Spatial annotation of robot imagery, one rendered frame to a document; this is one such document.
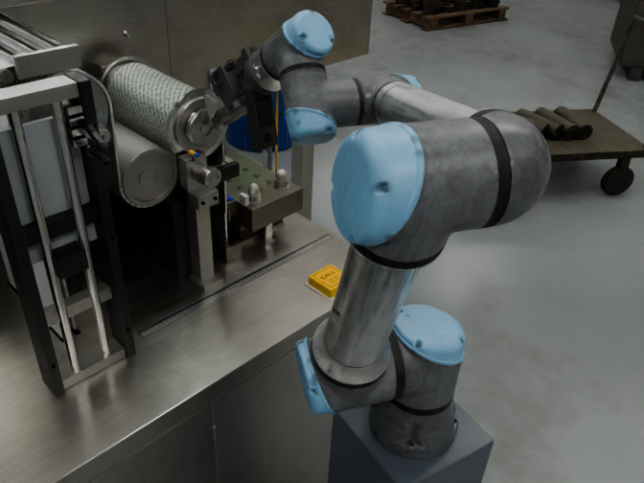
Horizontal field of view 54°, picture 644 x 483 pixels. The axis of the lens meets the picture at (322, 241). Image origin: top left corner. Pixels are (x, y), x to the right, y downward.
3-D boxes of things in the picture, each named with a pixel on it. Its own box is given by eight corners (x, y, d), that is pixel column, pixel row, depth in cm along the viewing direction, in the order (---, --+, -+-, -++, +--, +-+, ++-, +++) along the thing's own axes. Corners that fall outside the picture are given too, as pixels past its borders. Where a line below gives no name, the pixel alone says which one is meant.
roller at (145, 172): (127, 215, 121) (119, 158, 115) (64, 168, 136) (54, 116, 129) (180, 195, 129) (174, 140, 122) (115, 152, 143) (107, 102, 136)
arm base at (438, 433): (474, 435, 108) (485, 395, 102) (404, 473, 101) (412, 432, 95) (418, 379, 118) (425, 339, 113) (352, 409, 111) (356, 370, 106)
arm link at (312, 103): (365, 126, 95) (353, 59, 97) (294, 133, 92) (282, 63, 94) (351, 144, 103) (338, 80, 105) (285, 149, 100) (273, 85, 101)
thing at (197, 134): (183, 126, 120) (211, 102, 122) (176, 124, 121) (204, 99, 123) (199, 154, 125) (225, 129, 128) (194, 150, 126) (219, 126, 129)
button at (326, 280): (330, 299, 137) (331, 289, 135) (308, 284, 141) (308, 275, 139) (352, 286, 141) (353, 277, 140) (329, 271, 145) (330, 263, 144)
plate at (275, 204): (252, 233, 144) (251, 210, 141) (154, 171, 167) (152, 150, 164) (302, 209, 154) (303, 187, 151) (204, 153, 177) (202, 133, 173)
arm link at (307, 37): (300, 54, 92) (290, 0, 93) (263, 84, 101) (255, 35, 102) (342, 59, 97) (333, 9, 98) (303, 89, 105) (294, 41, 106)
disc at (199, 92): (172, 171, 125) (163, 99, 116) (170, 170, 125) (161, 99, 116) (230, 148, 133) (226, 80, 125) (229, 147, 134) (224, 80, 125)
